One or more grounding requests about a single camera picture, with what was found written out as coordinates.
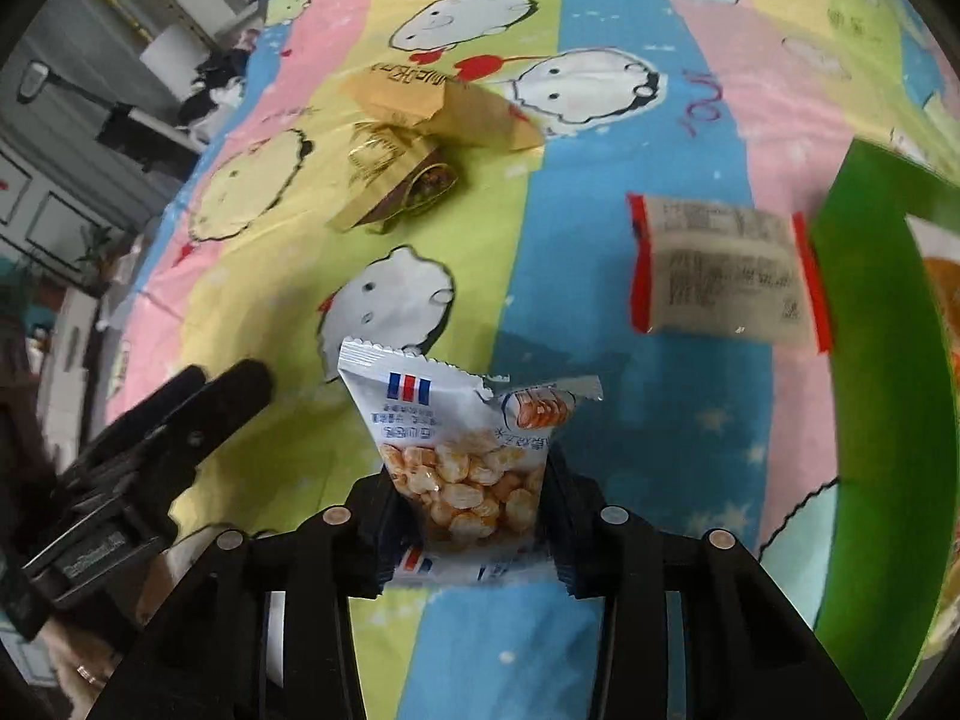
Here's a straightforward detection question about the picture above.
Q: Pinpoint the shiny gold snack packet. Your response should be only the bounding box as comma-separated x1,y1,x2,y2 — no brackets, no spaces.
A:
326,120,460,235

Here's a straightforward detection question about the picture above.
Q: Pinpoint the printed cartoon blanket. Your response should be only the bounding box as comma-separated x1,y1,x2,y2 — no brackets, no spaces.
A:
105,0,960,720

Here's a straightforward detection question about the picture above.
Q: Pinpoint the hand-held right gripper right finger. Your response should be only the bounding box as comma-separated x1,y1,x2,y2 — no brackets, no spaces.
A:
544,457,848,720

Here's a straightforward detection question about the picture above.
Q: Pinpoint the person's left hand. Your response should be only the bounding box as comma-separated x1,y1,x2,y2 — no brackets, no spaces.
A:
41,532,218,713

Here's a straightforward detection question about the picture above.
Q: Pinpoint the yellow snack packet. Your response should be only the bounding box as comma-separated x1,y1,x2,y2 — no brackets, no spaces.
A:
337,64,545,152

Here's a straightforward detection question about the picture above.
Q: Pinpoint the white paper roll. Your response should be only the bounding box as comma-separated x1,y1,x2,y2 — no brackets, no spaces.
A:
140,22,207,102

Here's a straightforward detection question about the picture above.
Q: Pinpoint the green cardboard box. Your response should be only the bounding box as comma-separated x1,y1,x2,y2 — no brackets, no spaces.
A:
806,139,960,720

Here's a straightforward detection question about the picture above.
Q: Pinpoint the white corn snack packet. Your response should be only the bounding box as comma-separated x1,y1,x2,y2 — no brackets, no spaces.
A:
337,337,605,590

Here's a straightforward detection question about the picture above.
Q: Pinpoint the small potted plant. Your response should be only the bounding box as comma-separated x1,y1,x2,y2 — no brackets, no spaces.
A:
75,225,113,293

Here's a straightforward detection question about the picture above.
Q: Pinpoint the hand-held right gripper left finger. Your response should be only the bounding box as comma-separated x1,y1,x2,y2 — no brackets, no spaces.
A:
86,469,410,720

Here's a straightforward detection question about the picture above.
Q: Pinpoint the black stand device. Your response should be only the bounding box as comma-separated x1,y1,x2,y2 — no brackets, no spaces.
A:
94,103,200,166

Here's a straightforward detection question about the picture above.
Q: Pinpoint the red-edged beige snack packet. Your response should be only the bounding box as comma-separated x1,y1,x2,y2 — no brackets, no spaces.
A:
626,193,833,353

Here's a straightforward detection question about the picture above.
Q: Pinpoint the white shelf unit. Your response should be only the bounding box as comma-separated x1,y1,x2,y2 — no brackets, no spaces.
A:
52,289,106,406

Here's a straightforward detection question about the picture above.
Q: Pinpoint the white panelled cabinet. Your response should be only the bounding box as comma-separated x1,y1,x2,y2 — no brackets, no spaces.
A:
0,142,151,271

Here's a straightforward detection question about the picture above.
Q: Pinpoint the black and white cloth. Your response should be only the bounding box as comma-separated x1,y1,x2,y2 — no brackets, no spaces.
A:
180,30,260,140

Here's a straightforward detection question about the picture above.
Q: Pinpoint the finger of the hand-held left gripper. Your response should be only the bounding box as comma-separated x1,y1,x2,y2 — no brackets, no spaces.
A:
146,360,272,518
75,366,209,466

